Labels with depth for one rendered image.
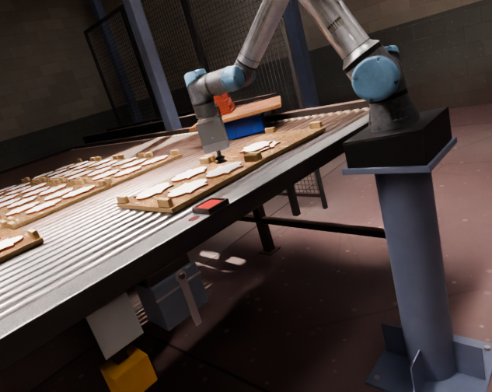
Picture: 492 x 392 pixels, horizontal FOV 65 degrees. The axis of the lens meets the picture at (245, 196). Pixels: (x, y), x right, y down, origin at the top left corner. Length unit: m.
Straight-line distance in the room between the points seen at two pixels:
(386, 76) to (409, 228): 0.50
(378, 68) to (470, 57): 4.91
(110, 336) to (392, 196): 0.90
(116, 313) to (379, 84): 0.85
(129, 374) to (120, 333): 0.09
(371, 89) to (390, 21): 5.13
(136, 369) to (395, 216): 0.88
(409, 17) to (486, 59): 1.13
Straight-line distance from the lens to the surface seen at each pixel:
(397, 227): 1.35
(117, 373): 0.99
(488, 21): 5.90
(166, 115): 3.33
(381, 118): 1.25
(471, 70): 5.99
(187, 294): 1.01
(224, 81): 1.25
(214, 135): 1.32
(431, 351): 1.63
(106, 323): 0.96
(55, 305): 0.89
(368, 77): 1.09
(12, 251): 1.36
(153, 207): 1.22
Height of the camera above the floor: 1.24
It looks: 17 degrees down
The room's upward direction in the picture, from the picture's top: 16 degrees counter-clockwise
